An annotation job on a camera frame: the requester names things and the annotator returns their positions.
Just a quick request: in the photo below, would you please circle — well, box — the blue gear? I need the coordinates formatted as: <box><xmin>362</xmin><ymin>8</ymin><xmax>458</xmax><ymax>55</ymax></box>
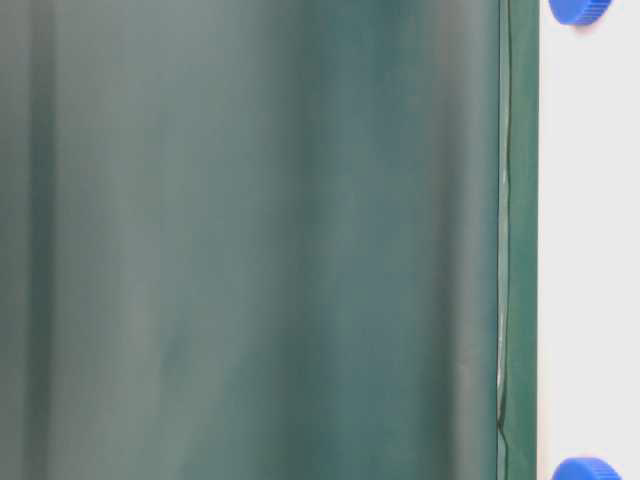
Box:
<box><xmin>548</xmin><ymin>0</ymin><xmax>611</xmax><ymax>26</ymax></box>
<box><xmin>551</xmin><ymin>457</ymin><xmax>622</xmax><ymax>480</ymax></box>

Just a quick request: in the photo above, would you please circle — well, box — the white rectangular board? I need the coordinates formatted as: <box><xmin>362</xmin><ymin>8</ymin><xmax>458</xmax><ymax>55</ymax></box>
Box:
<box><xmin>538</xmin><ymin>1</ymin><xmax>639</xmax><ymax>479</ymax></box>

